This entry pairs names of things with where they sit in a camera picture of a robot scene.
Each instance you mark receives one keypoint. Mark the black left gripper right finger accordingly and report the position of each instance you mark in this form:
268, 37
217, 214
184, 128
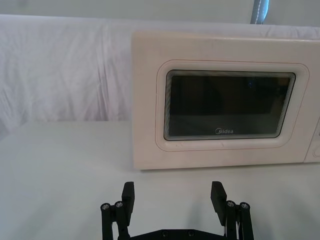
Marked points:
218, 205

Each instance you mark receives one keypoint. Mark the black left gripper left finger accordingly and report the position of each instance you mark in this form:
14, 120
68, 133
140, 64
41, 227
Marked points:
128, 205

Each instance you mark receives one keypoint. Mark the white tablecloth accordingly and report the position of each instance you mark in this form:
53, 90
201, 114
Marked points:
62, 175

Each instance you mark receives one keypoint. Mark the cream microwave oven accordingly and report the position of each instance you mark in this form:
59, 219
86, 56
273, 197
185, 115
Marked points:
147, 100

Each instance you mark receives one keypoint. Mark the white draped backdrop cloth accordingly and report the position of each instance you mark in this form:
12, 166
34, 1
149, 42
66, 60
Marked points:
62, 75

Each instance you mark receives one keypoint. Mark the pale white curtain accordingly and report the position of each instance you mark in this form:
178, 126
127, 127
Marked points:
125, 8

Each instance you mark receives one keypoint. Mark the grey striped post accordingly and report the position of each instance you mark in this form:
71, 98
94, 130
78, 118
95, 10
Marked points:
259, 11

